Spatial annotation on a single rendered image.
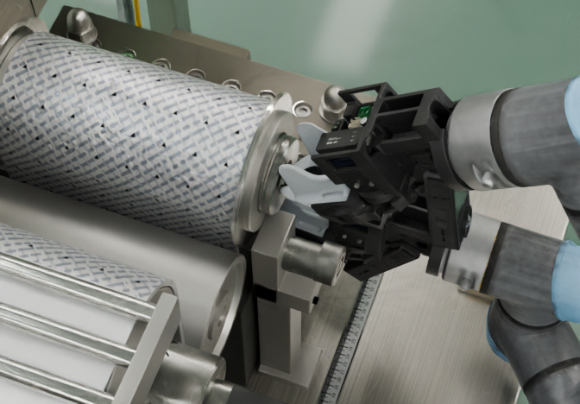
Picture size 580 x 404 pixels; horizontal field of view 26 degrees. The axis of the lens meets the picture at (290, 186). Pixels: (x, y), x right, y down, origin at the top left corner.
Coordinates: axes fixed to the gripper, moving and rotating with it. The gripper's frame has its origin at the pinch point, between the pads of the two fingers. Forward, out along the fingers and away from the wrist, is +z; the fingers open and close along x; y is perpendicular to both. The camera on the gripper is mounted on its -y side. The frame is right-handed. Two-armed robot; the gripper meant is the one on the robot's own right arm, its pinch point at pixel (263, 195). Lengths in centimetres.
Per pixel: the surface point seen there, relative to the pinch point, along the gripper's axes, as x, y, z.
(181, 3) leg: -74, -75, 46
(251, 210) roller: 11.3, 17.8, -3.4
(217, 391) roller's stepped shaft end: 30.9, 26.2, -8.4
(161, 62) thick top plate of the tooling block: -16.3, -6.5, 19.2
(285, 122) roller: 2.6, 19.5, -3.4
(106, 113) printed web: 8.6, 21.8, 11.2
